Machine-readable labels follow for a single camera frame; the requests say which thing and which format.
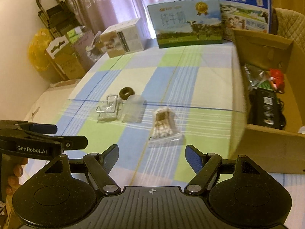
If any clear bag with metal clips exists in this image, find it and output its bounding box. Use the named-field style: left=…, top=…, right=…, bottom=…
left=95, top=95, right=124, bottom=123

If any cotton swab bag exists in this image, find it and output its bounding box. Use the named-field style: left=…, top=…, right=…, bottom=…
left=148, top=106, right=184, bottom=148

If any translucent plastic cup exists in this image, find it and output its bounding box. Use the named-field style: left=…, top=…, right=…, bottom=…
left=122, top=95, right=146, bottom=123

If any black hair tie ring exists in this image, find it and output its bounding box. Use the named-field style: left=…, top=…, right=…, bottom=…
left=118, top=86, right=136, bottom=100

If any black rectangular product box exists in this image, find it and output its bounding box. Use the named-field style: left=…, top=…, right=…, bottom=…
left=248, top=88, right=286, bottom=130

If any red strawberry snack bag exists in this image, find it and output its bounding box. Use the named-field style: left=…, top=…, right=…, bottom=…
left=242, top=62, right=286, bottom=94

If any person's left hand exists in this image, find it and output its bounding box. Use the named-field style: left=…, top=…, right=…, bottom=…
left=6, top=158, right=28, bottom=196

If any yellow plastic bag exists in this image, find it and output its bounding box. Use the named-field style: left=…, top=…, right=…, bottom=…
left=27, top=28, right=53, bottom=72

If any checked blue green bedsheet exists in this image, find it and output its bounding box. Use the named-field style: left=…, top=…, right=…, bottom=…
left=22, top=39, right=305, bottom=191

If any open brown cardboard box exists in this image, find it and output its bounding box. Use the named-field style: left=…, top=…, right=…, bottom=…
left=229, top=30, right=304, bottom=174

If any purple grey cardboard box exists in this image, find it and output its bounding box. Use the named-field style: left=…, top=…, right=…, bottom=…
left=72, top=31, right=104, bottom=72

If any black folding hand cart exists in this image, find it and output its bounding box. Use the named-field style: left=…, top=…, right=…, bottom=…
left=36, top=0, right=81, bottom=39

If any small white printed box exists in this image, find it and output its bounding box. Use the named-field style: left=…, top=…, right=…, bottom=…
left=100, top=18, right=147, bottom=58

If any light blue milk carton box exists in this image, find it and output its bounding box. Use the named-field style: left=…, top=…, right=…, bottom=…
left=147, top=0, right=222, bottom=48

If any beige quilted chair cover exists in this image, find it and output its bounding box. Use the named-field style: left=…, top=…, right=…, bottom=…
left=271, top=8, right=305, bottom=51

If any dark blue milk carton box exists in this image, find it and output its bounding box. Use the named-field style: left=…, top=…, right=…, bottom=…
left=219, top=0, right=272, bottom=41

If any brown carton with handle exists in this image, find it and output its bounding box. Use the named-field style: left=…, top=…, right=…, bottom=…
left=46, top=36, right=85, bottom=80

